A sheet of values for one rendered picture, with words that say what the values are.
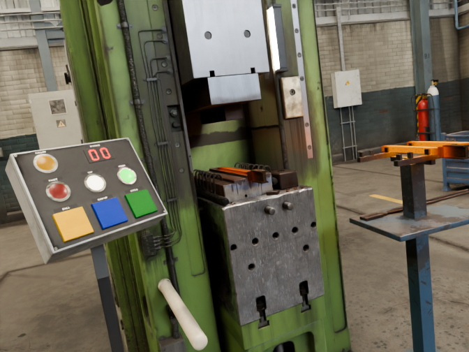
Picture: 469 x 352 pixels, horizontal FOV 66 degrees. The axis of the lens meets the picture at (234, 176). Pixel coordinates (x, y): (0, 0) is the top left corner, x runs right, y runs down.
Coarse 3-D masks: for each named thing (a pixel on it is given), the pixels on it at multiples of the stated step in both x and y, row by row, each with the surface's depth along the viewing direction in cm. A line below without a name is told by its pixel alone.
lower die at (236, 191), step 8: (240, 168) 163; (200, 176) 165; (208, 176) 160; (224, 176) 148; (232, 176) 145; (240, 176) 140; (208, 184) 147; (216, 184) 138; (224, 184) 134; (232, 184) 133; (240, 184) 134; (248, 184) 136; (256, 184) 137; (264, 184) 138; (224, 192) 132; (232, 192) 133; (240, 192) 135; (248, 192) 136; (256, 192) 137; (264, 192) 138; (232, 200) 134
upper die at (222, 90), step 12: (204, 84) 129; (216, 84) 128; (228, 84) 129; (240, 84) 131; (252, 84) 133; (192, 96) 145; (204, 96) 132; (216, 96) 128; (228, 96) 130; (240, 96) 131; (252, 96) 133; (192, 108) 148; (204, 108) 146
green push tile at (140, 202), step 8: (136, 192) 105; (144, 192) 107; (128, 200) 102; (136, 200) 104; (144, 200) 105; (152, 200) 107; (136, 208) 102; (144, 208) 104; (152, 208) 106; (136, 216) 101
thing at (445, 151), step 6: (384, 150) 151; (390, 150) 147; (396, 150) 144; (402, 150) 141; (408, 150) 137; (414, 150) 135; (420, 150) 132; (432, 150) 126; (438, 150) 123; (444, 150) 122; (450, 150) 120; (456, 150) 118; (462, 150) 116; (438, 156) 123; (444, 156) 122; (450, 156) 120; (456, 156) 118; (462, 156) 116; (468, 156) 115
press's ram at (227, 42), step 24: (168, 0) 134; (192, 0) 122; (216, 0) 125; (240, 0) 129; (192, 24) 122; (216, 24) 126; (240, 24) 129; (192, 48) 123; (216, 48) 127; (240, 48) 130; (264, 48) 134; (192, 72) 124; (216, 72) 127; (240, 72) 131; (264, 72) 135
